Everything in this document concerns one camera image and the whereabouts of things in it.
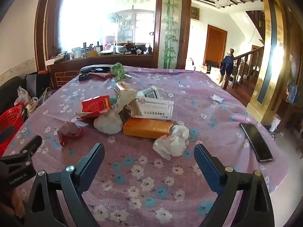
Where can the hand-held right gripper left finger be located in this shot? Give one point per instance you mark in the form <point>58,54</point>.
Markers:
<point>93,163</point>

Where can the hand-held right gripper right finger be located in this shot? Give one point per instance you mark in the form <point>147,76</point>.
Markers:
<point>206,164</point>

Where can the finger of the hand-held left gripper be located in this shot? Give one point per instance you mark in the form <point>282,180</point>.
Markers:
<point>30,145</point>
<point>7,134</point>

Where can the red plastic mesh basket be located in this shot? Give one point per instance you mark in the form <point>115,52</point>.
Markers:
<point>9,120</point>

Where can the red wrapper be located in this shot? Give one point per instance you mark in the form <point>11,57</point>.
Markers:
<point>68,132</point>

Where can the white plastic bag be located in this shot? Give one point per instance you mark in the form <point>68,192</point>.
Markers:
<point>171,141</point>

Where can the white plastic bag lump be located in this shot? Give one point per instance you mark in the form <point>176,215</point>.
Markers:
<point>107,124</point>

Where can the torn red carton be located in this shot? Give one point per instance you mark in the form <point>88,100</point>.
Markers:
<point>94,105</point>

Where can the orange cardboard box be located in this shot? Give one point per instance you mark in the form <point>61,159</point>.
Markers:
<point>146,128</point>

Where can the beige red-printed plastic bag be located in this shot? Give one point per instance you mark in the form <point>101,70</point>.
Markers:
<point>125,94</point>

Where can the long white medicine box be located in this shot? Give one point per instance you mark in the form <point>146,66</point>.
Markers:
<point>153,107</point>

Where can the small white blue box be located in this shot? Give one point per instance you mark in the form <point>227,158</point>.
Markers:
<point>150,91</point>

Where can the person's left hand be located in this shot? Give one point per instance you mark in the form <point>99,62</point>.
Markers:
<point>14,204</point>

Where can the clear plastic bag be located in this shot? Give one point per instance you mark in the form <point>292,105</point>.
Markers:
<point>22,97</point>

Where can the black sofa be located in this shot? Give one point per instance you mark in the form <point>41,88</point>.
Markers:
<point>9,87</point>

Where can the black smartphone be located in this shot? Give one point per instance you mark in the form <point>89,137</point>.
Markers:
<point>256,141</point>

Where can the purple floral tablecloth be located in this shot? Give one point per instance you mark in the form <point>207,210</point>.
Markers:
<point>142,191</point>

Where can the black paper bag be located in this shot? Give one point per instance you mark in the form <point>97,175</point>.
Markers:
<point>36,85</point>

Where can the small white sachet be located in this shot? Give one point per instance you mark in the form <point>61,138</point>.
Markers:
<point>217,98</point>

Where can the small black object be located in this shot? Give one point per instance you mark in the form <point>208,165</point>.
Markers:
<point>84,77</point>

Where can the white flat box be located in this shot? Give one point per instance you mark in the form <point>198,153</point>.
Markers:
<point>54,61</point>

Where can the green cloth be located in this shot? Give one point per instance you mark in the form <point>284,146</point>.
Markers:
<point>117,71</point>

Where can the dark blue jacket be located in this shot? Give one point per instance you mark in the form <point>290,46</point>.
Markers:
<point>226,65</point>

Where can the yellow cardboard box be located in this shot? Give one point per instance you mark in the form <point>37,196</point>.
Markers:
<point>91,54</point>

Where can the black flask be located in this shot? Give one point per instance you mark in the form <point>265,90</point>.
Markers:
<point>84,49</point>

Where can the blue plastic bag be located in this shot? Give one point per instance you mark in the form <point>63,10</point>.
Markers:
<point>292,92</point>

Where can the wooden stair railing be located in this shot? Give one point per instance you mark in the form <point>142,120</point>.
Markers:
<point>246,59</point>

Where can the wooden door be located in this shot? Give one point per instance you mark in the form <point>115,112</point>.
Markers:
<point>215,45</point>

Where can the bamboo painted pillar panel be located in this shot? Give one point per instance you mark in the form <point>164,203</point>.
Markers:
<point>171,28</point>

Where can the wooden staircase flight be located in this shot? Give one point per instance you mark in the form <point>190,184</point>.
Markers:
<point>256,26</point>

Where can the golden door frame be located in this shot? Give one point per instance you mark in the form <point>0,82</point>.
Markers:
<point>266,63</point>

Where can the small framed wall picture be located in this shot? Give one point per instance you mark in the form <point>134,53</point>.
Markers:
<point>195,13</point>

